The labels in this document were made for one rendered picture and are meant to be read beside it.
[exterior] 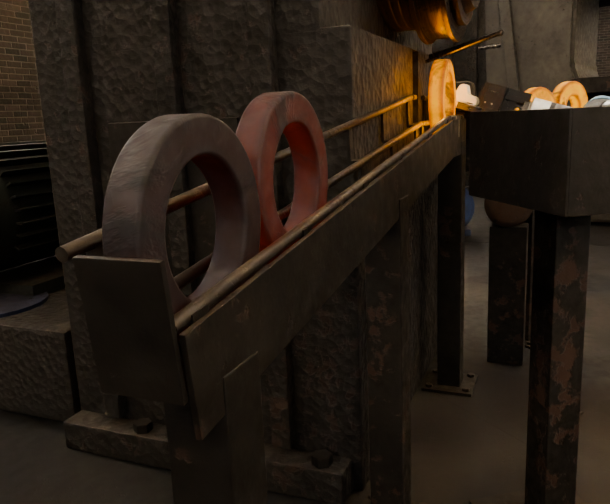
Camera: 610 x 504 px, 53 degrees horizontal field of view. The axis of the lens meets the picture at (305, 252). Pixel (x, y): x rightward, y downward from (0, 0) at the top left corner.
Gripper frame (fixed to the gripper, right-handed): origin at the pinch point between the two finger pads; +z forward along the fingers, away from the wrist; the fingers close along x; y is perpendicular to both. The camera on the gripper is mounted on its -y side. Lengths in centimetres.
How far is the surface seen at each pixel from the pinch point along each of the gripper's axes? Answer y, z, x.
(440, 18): 17.1, 2.3, 23.5
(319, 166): -7, -5, 97
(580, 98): 10, -31, -50
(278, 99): 0, -3, 107
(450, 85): 4.3, -1.4, 7.8
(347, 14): 12.3, 14.8, 45.9
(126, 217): -8, -4, 130
